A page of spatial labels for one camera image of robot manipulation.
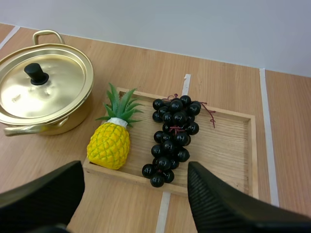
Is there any shallow wooden tray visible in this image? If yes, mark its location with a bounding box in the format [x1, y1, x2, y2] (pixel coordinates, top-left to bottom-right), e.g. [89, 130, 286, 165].
[83, 87, 259, 199]

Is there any bunch of dark toy grapes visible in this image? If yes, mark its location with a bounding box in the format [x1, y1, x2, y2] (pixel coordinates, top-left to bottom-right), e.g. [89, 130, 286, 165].
[141, 93, 217, 188]

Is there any yellow toy pineapple green crown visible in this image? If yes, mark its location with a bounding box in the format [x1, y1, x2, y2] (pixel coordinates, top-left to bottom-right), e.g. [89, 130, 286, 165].
[86, 83, 144, 170]

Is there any gold lid with black knob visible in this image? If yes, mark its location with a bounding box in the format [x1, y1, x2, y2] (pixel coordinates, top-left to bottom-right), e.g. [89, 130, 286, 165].
[0, 47, 92, 119]

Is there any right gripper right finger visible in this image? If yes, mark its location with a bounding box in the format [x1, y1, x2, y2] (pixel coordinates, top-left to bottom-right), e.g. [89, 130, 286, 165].
[187, 161, 311, 233]

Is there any gold pot with two handles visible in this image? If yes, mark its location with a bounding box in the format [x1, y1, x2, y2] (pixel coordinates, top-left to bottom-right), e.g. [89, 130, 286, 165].
[0, 30, 95, 137]

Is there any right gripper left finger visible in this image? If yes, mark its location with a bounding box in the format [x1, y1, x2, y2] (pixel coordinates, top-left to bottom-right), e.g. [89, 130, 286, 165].
[0, 160, 85, 233]

